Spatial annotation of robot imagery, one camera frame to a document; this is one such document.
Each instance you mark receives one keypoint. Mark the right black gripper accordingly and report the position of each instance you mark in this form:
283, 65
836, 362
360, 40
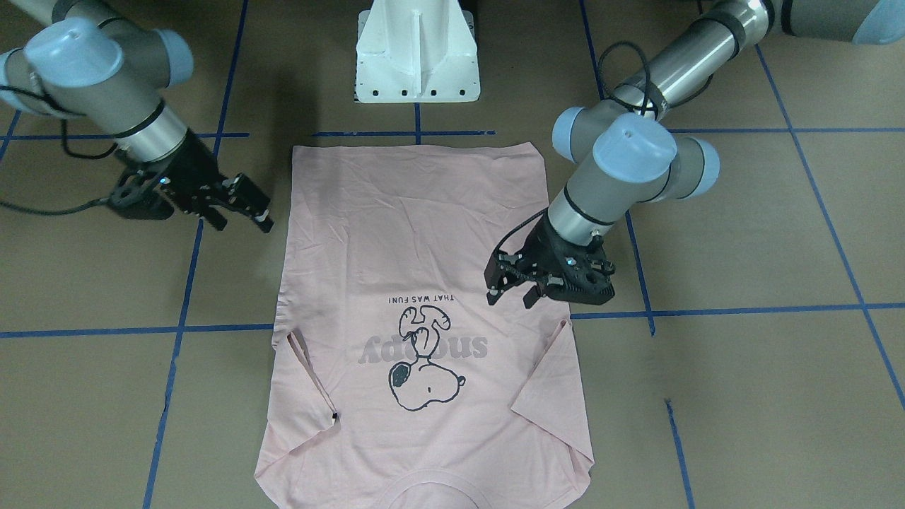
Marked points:
192, 170

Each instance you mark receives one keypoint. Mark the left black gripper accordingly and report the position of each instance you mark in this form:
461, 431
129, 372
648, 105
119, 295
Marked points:
543, 249

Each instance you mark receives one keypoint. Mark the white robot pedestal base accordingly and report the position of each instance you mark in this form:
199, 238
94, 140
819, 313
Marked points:
417, 52

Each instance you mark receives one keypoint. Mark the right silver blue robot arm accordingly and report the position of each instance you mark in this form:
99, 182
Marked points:
89, 61

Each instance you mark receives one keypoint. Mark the pink Snoopy t-shirt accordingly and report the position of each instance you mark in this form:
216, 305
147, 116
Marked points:
395, 383

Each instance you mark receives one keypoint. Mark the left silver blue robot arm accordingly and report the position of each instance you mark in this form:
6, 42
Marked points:
624, 156

